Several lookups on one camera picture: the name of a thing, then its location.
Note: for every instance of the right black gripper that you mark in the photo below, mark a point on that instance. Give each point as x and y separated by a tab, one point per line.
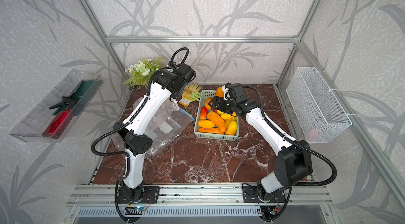
219	107

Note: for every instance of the clear zip-top bag pink zipper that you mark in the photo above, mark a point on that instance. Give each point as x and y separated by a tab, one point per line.
166	125

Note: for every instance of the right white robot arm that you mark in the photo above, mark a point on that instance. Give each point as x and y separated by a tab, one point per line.
293	157

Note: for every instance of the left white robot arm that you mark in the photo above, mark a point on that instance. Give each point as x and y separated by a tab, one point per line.
168	83

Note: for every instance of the yellow mango front right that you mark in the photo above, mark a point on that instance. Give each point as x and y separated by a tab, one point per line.
231	127

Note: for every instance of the red mango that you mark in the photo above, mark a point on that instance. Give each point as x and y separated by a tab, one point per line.
203	113

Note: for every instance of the yellow garden gloves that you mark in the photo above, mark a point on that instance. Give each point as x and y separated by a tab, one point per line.
191	94

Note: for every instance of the green plastic basket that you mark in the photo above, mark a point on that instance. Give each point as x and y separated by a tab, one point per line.
213	124

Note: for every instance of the potted white flower plant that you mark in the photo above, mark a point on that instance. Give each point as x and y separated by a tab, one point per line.
139	74

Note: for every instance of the green book in tray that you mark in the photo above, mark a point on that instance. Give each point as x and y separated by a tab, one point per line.
83	93

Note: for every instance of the red black pruning shears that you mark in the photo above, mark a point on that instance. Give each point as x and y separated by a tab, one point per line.
62	118

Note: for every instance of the white wire mesh basket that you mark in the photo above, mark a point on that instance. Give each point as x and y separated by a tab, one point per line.
321	116

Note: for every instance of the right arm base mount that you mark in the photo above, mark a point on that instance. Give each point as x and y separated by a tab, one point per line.
257	194

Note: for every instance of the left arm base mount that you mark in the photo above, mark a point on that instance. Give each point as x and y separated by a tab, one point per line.
141	194

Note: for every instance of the clear wall-mounted tray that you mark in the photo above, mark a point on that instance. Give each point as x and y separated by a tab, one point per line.
53	117

